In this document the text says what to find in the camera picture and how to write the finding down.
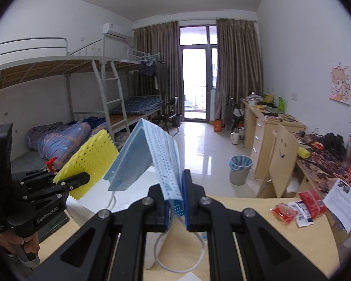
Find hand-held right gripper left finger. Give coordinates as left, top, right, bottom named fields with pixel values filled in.
left=29, top=183, right=172, bottom=281

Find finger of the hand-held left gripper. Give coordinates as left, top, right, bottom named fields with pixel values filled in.
left=16, top=168, right=59, bottom=186
left=23, top=172, right=91, bottom=202

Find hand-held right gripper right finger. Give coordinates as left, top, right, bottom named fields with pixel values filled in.
left=181, top=168, right=329, bottom=281

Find yellow foam sheet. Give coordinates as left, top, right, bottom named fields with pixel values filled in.
left=53, top=129, right=119, bottom=201

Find white foam box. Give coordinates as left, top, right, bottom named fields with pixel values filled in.
left=66, top=167, right=164, bottom=220

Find blue face mask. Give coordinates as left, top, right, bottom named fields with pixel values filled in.
left=103, top=118, right=207, bottom=273

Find person's left hand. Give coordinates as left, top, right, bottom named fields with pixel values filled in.
left=0, top=231, right=41, bottom=258

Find grey bed mattress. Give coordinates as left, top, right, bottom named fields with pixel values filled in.
left=10, top=149, right=51, bottom=173

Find white pump bottle red top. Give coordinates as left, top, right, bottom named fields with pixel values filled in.
left=45, top=157, right=59, bottom=172

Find blue patterned quilt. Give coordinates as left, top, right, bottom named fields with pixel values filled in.
left=26, top=121, right=109, bottom=160

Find black flat device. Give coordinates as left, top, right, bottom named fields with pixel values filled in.
left=38, top=211, right=71, bottom=242

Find grey trash bin blue bag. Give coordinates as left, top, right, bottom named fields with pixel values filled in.
left=229, top=155, right=253, bottom=186

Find black folding chair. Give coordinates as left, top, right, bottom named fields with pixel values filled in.
left=150, top=96, right=182, bottom=137

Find grey bed ladder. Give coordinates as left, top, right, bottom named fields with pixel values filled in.
left=92, top=59, right=128, bottom=150

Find orange-red snack packet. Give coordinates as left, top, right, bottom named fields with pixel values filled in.
left=271, top=203, right=299, bottom=224

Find blue plaid mattress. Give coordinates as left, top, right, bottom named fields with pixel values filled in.
left=111, top=95, right=163, bottom=116

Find wooden desk with drawers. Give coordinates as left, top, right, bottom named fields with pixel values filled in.
left=240, top=99, right=307, bottom=179

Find grey metal bunk bed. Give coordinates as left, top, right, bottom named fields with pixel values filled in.
left=0, top=37, right=135, bottom=159

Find wooden chair smiley cutout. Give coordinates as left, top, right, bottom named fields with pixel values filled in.
left=256, top=123, right=300, bottom=199

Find white printed packet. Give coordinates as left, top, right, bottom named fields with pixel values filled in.
left=287, top=200, right=314, bottom=227

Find red snack packet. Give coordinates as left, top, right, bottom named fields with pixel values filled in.
left=298, top=190, right=327, bottom=221

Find dark hanging clothes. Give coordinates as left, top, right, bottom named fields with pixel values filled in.
left=140, top=60, right=167, bottom=91

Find glass balcony door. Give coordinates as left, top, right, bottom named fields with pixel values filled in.
left=178, top=25, right=218, bottom=121

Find desk with patterned cover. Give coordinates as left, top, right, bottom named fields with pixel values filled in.
left=292, top=132, right=351, bottom=240

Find brown curtain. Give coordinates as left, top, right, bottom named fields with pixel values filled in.
left=216, top=18, right=264, bottom=129
left=133, top=21, right=180, bottom=115

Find white air conditioner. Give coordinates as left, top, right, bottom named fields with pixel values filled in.
left=102, top=22, right=128, bottom=39

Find printed paper sheet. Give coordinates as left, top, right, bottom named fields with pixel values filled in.
left=322, top=178, right=351, bottom=233

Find black bag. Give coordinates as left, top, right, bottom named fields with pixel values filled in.
left=322, top=133, right=346, bottom=160

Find pink wall poster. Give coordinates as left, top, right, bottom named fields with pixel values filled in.
left=329, top=62, right=351, bottom=106

